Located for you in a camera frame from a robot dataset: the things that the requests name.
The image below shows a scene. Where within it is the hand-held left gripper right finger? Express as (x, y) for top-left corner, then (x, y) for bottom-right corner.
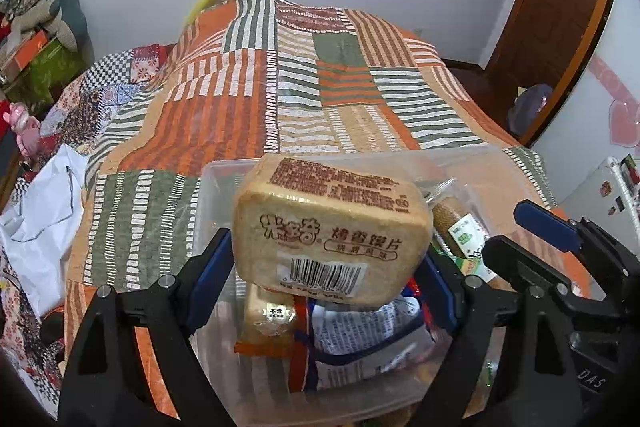
(400, 254), (583, 427)

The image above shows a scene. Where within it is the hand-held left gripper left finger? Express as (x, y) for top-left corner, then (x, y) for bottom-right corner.
(59, 227), (236, 427)

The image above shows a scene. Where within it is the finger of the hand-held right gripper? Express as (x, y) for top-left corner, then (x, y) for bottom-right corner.
(481, 234), (621, 314)
(514, 201), (640, 278)

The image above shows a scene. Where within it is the brown bread packet green label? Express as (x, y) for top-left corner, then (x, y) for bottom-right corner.
(430, 194), (493, 260)

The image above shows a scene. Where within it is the clear plastic container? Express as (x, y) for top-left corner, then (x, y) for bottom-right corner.
(192, 144), (556, 423)

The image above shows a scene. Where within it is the blue white snack packet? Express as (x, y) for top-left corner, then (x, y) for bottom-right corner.
(305, 294), (436, 390)

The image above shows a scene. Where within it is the beige toast slice packet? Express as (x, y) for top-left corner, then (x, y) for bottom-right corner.
(232, 155), (433, 300)

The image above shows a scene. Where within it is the white stickered appliance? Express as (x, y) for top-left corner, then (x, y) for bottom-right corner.
(555, 154), (640, 233)

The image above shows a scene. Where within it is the grey plastic bag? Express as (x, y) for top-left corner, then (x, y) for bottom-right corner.
(507, 84), (553, 142)

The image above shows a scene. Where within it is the white heart-printed wardrobe door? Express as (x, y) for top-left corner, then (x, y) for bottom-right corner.
(530, 0), (640, 208)

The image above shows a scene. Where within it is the striped orange green blanket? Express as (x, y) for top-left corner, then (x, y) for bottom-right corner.
(65, 0), (556, 427)

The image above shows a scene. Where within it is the white cloth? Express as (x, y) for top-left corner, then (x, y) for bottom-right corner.
(0, 146), (91, 318)

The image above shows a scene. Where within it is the checked patchwork quilt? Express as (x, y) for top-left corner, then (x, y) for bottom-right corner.
(0, 44), (168, 403)

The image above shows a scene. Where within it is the pink plush toy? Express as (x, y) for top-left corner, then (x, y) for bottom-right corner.
(2, 103), (41, 155)

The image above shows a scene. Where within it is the green gift bag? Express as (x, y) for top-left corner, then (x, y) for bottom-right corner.
(5, 49), (83, 108)

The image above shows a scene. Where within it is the orange cardboard box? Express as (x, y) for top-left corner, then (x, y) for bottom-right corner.
(0, 32), (51, 72)

